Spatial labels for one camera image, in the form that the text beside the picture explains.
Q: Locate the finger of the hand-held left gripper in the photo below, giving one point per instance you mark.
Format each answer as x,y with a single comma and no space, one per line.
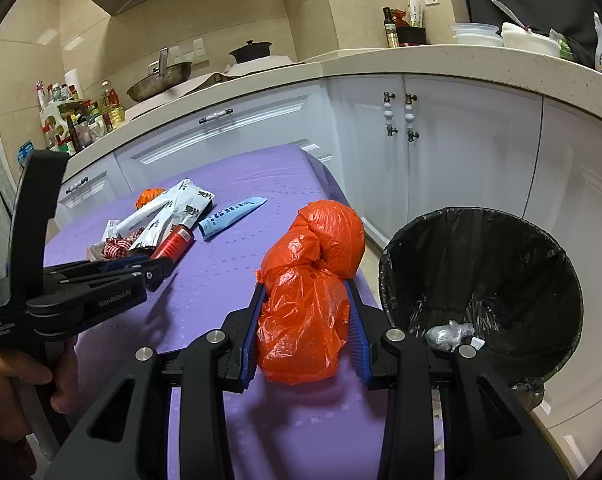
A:
158,272
123,263

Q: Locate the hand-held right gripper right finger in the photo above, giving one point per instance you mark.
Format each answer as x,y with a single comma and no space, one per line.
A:
359,342

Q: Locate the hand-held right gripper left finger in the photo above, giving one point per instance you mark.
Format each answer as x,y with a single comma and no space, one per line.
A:
251,332

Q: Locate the red-white checkered wrapper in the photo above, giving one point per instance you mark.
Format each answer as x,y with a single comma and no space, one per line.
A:
113,249

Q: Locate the red can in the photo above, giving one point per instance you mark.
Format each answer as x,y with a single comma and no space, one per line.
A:
173,242

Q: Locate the orange plastic bag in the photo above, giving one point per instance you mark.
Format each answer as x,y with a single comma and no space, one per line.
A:
306,310

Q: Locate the white and black packet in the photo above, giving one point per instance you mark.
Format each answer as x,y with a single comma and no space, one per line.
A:
188,205

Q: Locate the trash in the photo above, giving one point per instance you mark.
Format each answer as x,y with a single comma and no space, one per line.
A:
231,217

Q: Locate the black-lined trash bin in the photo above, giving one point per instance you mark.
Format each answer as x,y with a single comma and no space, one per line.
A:
506,260

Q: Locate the person's left forearm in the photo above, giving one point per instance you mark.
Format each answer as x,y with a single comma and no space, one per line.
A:
1,450

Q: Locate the person's left hand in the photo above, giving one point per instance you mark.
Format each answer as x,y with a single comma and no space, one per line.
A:
1,367

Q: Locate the small white packet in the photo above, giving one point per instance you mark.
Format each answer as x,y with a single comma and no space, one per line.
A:
110,229

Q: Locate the white tube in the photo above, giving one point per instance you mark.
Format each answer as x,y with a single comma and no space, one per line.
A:
141,216

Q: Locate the small orange wrapper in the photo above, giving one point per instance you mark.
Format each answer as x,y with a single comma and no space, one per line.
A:
148,197

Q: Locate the crumpled silver wrapper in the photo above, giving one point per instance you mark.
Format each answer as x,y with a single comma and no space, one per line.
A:
446,335

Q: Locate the group of condiment bottles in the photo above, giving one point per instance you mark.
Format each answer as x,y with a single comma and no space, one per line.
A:
76,125

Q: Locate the purple tablecloth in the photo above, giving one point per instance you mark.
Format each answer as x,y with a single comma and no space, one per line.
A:
261,185

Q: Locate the cooking oil bottle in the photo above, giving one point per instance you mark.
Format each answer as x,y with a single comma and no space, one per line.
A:
113,110

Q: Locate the paper towel roll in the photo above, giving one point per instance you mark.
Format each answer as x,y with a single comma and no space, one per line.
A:
73,84

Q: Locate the metal wok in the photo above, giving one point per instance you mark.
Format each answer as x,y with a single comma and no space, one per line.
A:
158,85

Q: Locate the white kitchen cabinet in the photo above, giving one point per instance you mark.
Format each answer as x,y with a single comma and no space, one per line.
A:
456,160

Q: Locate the black cooking pot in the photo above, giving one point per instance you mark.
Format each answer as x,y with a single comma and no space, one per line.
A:
251,52

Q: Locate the beige kitchen countertop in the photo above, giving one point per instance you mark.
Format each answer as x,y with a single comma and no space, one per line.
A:
431,60

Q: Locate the black utensil holder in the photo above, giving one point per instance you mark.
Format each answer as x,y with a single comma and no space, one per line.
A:
412,35

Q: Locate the dark glass bottle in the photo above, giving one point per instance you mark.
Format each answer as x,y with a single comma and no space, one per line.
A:
391,30

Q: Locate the stack of white bowls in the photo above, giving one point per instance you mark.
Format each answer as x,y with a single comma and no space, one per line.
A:
473,35

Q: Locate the tall white packet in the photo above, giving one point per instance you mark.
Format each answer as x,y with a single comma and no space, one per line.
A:
415,10

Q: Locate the white lidded container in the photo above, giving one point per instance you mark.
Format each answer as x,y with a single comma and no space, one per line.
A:
528,40

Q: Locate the green packet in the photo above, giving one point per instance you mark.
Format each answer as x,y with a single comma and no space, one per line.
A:
562,45

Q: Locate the white spoon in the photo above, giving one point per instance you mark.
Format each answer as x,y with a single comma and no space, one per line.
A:
506,12

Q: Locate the white wall switch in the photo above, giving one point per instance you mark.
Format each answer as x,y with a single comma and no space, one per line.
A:
199,50

